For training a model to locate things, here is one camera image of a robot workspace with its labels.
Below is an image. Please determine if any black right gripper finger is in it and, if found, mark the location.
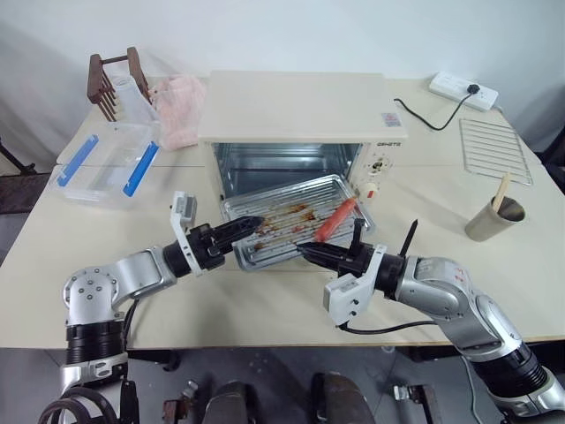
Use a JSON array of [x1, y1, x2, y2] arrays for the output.
[[303, 252, 349, 270], [295, 241, 352, 259]]

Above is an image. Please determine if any beige cup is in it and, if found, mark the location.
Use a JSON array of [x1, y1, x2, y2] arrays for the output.
[[463, 195, 528, 243]]

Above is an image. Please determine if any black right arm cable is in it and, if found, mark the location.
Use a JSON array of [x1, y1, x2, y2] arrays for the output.
[[336, 319, 439, 334]]

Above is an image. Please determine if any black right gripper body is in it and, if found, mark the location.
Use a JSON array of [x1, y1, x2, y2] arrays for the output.
[[336, 244, 379, 279]]

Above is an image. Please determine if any clear box with blue clips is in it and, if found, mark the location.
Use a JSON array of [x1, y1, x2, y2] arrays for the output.
[[48, 120, 162, 211]]

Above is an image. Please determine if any dark stand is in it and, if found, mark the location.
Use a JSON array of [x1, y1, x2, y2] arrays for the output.
[[0, 135, 37, 177]]

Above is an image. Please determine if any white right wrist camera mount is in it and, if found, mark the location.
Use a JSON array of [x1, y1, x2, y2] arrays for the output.
[[322, 246, 389, 329]]

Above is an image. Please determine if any silver wire grill rack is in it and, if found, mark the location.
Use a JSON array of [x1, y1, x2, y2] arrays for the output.
[[458, 117, 536, 187]]

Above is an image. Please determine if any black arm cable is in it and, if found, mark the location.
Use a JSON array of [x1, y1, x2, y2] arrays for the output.
[[36, 299, 139, 424], [336, 319, 439, 334]]

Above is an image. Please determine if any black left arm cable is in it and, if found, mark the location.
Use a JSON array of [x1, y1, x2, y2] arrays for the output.
[[36, 299, 139, 424]]

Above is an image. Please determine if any silver metal baking tray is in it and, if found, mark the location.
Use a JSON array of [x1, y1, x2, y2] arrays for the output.
[[220, 173, 377, 272]]

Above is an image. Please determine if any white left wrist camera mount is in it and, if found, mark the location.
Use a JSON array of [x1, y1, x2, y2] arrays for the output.
[[169, 190, 209, 277]]

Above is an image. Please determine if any pink cloth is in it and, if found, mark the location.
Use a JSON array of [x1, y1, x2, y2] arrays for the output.
[[149, 73, 208, 152]]

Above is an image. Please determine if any white power strip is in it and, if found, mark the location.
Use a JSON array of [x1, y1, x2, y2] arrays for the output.
[[428, 71, 501, 112]]

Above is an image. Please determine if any black cable tie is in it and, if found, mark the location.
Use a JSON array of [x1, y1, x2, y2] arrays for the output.
[[398, 218, 419, 258]]

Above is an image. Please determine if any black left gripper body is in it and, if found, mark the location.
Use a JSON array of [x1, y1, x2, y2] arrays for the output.
[[188, 223, 236, 272]]

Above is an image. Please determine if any white thin cable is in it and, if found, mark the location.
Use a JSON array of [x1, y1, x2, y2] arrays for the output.
[[460, 356, 483, 424]]

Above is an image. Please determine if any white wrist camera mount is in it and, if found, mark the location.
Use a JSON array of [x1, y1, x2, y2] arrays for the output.
[[322, 246, 389, 329], [169, 190, 209, 277]]

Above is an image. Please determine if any wooden stick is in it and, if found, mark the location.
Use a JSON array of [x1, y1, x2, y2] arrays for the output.
[[493, 172, 513, 214]]

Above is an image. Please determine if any cream toaster oven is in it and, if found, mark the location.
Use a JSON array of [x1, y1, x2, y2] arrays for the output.
[[197, 70, 410, 209]]

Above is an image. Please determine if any dark chair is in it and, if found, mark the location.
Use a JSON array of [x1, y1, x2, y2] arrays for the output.
[[535, 100, 565, 201]]

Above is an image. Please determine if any red sausage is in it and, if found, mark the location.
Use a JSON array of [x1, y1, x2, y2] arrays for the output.
[[313, 197, 358, 244]]

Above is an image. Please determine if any brown wooden rack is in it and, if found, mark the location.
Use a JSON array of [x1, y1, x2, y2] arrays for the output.
[[86, 45, 154, 123]]

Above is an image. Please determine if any clear plastic bottle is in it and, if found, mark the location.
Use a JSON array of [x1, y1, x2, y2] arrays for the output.
[[109, 74, 161, 128]]

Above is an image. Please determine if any black oven power cable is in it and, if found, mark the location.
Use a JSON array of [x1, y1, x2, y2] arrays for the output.
[[393, 90, 472, 133]]

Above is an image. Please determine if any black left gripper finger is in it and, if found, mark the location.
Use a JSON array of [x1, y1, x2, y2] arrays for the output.
[[215, 214, 267, 236], [219, 225, 262, 248]]

